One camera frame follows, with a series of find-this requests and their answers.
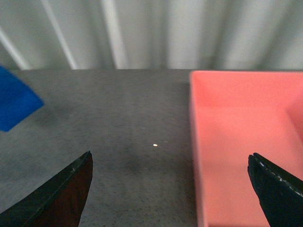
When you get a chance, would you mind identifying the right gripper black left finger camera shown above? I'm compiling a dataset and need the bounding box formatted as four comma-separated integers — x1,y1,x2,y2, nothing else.
0,151,92,227

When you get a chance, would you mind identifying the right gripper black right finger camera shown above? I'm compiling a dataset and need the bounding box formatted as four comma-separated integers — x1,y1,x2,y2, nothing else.
248,153,303,227

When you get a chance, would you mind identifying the blue microfiber cloth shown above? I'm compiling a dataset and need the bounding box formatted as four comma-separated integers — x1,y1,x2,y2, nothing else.
0,66,44,132

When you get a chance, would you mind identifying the pink plastic tray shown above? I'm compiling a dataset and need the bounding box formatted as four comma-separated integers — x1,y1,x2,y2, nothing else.
189,71,303,227

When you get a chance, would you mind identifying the white pleated curtain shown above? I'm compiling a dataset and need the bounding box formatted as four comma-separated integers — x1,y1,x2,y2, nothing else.
0,0,303,70

